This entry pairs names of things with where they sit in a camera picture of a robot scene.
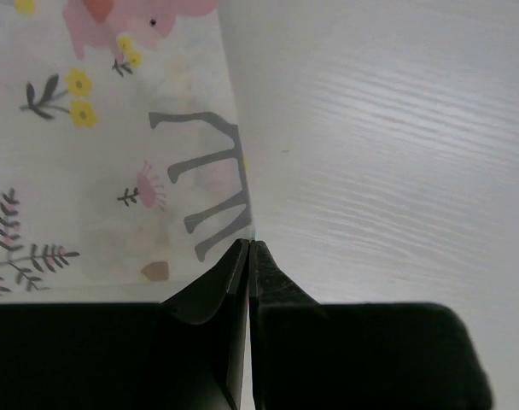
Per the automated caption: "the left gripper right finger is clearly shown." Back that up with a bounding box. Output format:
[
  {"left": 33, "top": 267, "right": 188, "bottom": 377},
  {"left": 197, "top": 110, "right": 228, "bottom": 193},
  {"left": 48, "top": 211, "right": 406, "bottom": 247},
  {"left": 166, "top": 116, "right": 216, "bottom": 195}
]
[{"left": 249, "top": 241, "right": 494, "bottom": 409}]

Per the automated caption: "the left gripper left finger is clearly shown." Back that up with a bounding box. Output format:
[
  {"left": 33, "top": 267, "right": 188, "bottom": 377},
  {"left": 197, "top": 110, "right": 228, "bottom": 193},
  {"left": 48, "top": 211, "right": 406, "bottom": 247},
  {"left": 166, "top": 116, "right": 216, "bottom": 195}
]
[{"left": 0, "top": 239, "right": 248, "bottom": 409}]

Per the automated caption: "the floral animal print cloth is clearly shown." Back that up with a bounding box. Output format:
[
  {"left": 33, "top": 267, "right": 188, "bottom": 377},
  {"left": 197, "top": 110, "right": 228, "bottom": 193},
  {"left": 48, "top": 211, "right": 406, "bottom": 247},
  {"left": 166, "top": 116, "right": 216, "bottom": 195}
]
[{"left": 0, "top": 1, "right": 253, "bottom": 298}]

